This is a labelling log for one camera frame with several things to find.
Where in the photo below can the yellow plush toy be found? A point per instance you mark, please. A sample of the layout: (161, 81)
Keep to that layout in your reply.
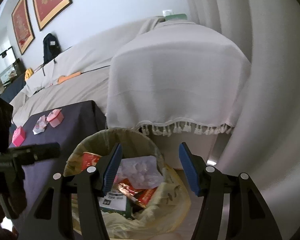
(28, 73)

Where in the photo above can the pink toy pot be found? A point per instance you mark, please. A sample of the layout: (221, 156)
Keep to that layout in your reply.
(55, 117)

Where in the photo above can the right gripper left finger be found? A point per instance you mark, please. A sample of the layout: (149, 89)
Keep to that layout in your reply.
(110, 172)

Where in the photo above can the pink toy fridge box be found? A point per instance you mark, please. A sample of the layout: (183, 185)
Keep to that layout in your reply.
(19, 136)

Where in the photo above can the white curtain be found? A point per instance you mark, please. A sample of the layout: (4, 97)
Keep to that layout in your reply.
(266, 140)

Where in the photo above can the glass fish tank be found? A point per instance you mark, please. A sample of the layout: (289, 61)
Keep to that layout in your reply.
(11, 68)

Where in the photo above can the grey covered sofa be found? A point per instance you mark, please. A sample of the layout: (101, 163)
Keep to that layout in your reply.
(161, 77)

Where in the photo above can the red paper cup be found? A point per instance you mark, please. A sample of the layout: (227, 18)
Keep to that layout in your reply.
(89, 159)

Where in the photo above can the dark backpack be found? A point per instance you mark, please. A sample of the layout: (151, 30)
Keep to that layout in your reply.
(51, 49)

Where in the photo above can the orange back scratcher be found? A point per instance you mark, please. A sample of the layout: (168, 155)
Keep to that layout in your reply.
(62, 79)

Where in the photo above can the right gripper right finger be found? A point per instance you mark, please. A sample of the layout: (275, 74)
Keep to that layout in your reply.
(192, 166)

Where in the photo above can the trash bin with bag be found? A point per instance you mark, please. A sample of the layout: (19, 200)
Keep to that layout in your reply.
(144, 166)

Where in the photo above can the purple table cloth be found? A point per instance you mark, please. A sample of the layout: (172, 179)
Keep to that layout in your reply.
(80, 121)

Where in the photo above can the pink tissue pack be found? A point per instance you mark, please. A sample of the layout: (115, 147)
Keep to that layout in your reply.
(40, 125)

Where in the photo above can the green white milk carton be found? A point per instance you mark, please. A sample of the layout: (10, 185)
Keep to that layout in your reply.
(115, 202)

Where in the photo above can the red snack bag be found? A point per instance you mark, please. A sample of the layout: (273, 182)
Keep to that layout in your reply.
(140, 197)

